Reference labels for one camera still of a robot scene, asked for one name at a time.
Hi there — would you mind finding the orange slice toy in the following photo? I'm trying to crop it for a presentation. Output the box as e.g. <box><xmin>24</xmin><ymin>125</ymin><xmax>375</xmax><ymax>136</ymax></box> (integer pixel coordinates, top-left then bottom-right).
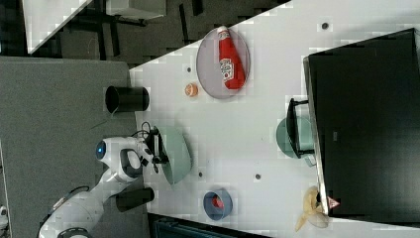
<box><xmin>184</xmin><ymin>83</ymin><xmax>198</xmax><ymax>97</ymax></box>

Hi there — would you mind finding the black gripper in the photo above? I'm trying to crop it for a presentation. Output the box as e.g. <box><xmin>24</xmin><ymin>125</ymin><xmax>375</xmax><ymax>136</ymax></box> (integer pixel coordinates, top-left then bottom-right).
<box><xmin>146</xmin><ymin>127</ymin><xmax>168</xmax><ymax>164</ymax></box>

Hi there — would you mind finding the green bowl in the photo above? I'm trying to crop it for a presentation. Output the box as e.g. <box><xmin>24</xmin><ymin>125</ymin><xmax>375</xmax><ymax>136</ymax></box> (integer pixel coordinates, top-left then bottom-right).
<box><xmin>276</xmin><ymin>116</ymin><xmax>316</xmax><ymax>167</ymax></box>

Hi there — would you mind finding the grey round plate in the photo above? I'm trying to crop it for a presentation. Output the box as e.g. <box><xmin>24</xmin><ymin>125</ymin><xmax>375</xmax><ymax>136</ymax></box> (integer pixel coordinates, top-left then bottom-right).
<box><xmin>196</xmin><ymin>29</ymin><xmax>251</xmax><ymax>99</ymax></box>

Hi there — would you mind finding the red ketchup bottle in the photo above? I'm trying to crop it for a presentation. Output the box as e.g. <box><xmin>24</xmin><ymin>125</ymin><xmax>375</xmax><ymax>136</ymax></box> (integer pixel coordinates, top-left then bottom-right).
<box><xmin>217</xmin><ymin>26</ymin><xmax>246</xmax><ymax>90</ymax></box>

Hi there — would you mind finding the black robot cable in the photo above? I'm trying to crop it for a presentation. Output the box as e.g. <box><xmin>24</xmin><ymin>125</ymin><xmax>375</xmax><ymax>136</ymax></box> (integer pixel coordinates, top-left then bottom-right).
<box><xmin>130</xmin><ymin>121</ymin><xmax>160</xmax><ymax>175</ymax></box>

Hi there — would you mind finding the blue bowl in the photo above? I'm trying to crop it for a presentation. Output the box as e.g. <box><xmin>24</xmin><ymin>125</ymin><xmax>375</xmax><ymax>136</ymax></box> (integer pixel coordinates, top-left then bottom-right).
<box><xmin>203</xmin><ymin>188</ymin><xmax>233</xmax><ymax>221</ymax></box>

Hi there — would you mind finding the black utensil holder cup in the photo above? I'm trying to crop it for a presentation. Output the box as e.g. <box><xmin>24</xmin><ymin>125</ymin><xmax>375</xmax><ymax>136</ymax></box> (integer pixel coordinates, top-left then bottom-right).
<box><xmin>105</xmin><ymin>86</ymin><xmax>150</xmax><ymax>113</ymax></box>

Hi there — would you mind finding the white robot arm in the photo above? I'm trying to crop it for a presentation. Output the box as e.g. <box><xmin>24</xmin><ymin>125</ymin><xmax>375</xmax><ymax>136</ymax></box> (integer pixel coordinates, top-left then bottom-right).
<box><xmin>37</xmin><ymin>128</ymin><xmax>166</xmax><ymax>238</ymax></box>

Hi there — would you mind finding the red strawberry toy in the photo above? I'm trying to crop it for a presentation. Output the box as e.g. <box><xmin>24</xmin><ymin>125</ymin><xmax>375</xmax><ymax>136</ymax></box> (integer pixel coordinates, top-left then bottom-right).
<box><xmin>211</xmin><ymin>195</ymin><xmax>224</xmax><ymax>209</ymax></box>

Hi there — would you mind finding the black cylinder cup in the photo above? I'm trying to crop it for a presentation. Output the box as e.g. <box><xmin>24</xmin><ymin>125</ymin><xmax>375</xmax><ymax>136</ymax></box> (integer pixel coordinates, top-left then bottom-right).
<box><xmin>116</xmin><ymin>187</ymin><xmax>155</xmax><ymax>212</ymax></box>

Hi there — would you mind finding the green plastic strainer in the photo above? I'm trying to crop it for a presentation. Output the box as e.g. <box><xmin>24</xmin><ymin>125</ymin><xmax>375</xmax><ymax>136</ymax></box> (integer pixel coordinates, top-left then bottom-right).
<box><xmin>158</xmin><ymin>126</ymin><xmax>192</xmax><ymax>184</ymax></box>

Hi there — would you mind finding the black microwave oven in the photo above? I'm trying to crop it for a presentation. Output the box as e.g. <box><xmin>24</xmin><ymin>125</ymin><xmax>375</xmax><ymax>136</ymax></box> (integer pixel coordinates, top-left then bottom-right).
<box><xmin>304</xmin><ymin>29</ymin><xmax>420</xmax><ymax>227</ymax></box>

